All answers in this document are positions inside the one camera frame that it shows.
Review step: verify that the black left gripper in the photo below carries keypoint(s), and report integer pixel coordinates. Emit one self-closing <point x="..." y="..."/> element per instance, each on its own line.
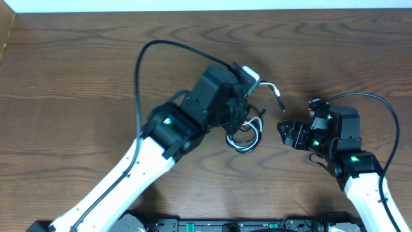
<point x="236" y="117"/>

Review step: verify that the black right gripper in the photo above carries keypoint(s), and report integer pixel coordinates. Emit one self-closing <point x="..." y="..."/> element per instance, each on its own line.
<point x="302" y="129"/>

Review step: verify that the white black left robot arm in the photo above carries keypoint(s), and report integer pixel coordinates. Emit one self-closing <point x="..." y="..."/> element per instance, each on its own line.
<point x="167" y="136"/>

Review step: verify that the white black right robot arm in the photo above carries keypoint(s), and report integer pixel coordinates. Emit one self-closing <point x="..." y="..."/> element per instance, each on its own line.
<point x="334" y="135"/>

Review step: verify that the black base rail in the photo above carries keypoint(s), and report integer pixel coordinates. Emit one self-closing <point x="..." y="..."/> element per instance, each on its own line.
<point x="290" y="223"/>

